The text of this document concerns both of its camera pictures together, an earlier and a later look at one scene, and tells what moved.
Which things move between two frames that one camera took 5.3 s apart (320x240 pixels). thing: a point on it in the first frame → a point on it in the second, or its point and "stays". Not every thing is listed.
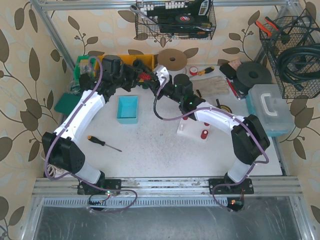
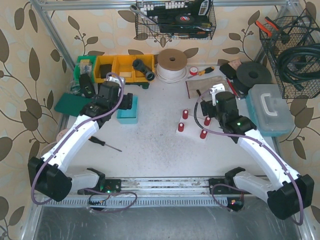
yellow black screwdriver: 207,70 stays
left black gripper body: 131,77 → 127,101
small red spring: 145,76 → 181,127
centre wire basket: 175,19 stays
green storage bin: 86,64 stays
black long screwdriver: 101,142 stays
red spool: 204,134 stays
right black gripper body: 160,83 → 204,108
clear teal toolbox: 267,104 stays
